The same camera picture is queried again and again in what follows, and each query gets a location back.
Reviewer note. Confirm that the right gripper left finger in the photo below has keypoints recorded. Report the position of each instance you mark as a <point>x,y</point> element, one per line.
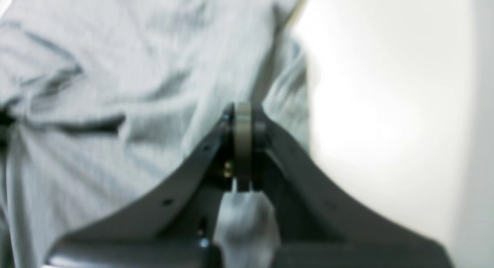
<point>173,225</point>

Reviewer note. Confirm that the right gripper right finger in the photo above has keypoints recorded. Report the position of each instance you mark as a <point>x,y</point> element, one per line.
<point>320,225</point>

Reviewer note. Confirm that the dark grey t-shirt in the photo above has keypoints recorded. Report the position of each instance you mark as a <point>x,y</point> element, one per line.
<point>109,97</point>

